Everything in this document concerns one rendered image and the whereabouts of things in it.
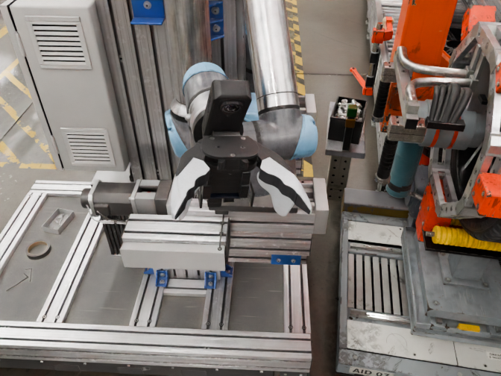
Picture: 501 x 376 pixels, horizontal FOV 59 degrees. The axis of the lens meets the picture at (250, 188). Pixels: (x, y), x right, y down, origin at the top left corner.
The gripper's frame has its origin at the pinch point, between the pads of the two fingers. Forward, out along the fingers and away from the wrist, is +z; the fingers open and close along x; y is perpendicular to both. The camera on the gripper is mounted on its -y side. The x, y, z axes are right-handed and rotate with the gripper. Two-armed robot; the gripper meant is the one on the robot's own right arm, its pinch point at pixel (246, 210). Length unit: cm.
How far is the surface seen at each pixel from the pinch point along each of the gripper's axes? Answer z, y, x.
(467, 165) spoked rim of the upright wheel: -68, 45, -96
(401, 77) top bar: -73, 17, -63
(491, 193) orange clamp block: -32, 26, -68
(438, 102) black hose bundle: -52, 14, -61
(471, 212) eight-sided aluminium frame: -39, 39, -74
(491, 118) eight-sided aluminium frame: -44, 14, -71
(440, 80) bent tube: -64, 14, -68
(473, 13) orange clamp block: -84, 1, -86
